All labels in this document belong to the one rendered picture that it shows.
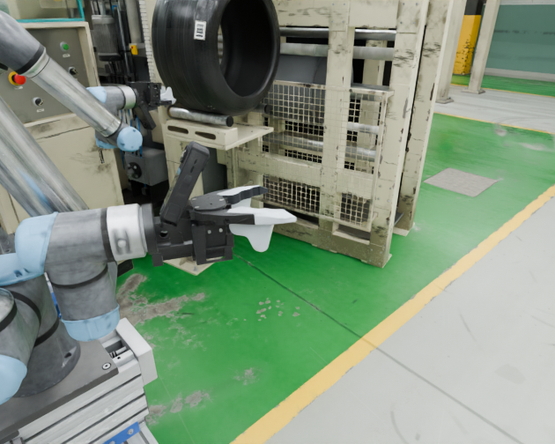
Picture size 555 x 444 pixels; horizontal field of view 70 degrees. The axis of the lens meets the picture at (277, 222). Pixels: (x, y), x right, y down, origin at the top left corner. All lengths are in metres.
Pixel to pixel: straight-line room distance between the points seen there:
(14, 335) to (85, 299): 0.11
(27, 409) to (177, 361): 1.05
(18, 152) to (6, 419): 0.44
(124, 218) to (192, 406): 1.21
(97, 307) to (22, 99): 1.45
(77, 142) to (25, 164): 1.38
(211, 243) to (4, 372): 0.31
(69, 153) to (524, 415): 2.12
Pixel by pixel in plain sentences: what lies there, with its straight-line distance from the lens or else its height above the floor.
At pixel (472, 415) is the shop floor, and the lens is 1.78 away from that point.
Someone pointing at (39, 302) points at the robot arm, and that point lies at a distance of 0.77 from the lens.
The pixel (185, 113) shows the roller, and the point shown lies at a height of 0.91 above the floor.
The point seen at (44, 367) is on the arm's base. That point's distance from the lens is 0.85.
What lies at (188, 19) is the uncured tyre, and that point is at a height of 1.28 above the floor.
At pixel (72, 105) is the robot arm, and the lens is 1.27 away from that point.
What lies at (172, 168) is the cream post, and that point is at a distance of 2.17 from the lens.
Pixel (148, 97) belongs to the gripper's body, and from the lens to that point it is 1.54.
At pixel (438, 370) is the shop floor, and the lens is 1.88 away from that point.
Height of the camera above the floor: 1.32
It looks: 28 degrees down
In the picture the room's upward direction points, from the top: straight up
